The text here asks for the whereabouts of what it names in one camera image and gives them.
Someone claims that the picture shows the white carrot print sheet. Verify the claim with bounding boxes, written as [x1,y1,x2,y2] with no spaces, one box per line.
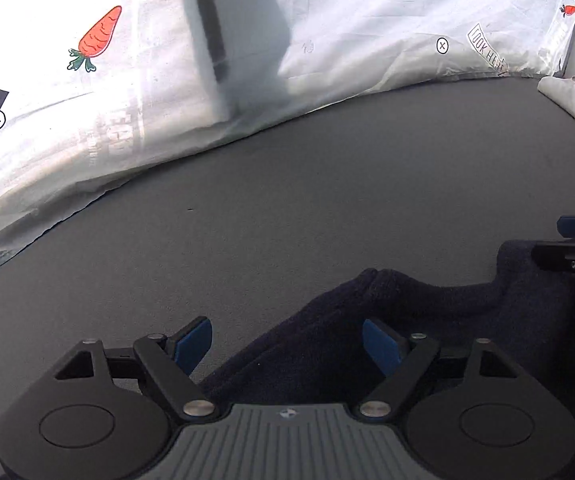
[0,0,575,287]

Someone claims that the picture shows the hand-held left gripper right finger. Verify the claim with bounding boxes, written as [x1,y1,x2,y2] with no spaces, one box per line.
[357,318,515,417]

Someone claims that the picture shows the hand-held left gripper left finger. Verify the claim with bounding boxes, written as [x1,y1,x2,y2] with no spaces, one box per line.
[54,316,217,418]

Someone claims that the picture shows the white cloth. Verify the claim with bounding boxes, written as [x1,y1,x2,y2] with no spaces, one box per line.
[539,75,575,154]

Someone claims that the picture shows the navy knit sweater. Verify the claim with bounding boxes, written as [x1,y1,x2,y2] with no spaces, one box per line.
[198,240,575,480]

